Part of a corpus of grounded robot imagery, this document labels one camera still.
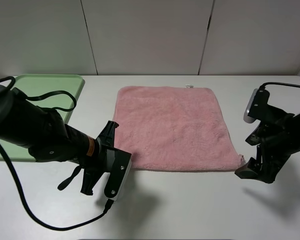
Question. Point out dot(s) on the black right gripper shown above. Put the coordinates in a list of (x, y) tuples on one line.
[(273, 151)]

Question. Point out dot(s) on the pink fluffy towel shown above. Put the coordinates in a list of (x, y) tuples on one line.
[(173, 129)]

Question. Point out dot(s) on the white towel care label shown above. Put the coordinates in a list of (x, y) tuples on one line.
[(189, 86)]

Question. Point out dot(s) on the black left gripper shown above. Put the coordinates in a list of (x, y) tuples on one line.
[(107, 160)]

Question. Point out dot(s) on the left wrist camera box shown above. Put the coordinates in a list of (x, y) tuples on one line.
[(118, 174)]

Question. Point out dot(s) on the green plastic tray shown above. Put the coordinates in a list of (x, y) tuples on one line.
[(39, 84)]

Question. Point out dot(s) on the black left handheld arm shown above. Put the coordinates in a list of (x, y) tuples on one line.
[(47, 138)]

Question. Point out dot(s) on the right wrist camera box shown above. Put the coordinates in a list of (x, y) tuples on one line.
[(258, 107)]

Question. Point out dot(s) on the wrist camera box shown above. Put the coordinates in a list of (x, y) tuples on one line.
[(258, 107), (118, 174)]

